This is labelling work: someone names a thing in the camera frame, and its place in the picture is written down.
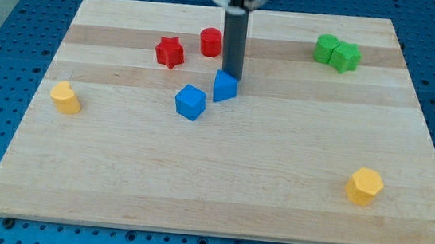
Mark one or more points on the yellow heart block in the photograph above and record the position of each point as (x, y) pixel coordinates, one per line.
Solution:
(64, 98)

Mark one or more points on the yellow hexagon block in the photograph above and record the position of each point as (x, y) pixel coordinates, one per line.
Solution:
(363, 185)

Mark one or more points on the blue cube block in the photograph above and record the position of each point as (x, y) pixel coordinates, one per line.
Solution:
(190, 102)

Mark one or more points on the blue triangle block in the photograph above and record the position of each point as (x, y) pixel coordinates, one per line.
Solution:
(225, 86)

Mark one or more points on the red cylinder block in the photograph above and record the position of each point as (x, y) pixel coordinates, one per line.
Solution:
(211, 40)

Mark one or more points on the red star block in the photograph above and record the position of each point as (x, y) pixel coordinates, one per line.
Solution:
(170, 52)

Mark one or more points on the wooden board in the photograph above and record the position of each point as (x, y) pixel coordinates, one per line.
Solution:
(270, 164)

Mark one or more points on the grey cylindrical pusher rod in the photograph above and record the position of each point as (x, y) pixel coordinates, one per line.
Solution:
(234, 41)

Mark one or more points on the green cylinder block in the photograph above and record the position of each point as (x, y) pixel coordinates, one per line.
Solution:
(325, 45)

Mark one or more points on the green star block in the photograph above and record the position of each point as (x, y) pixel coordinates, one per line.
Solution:
(345, 57)

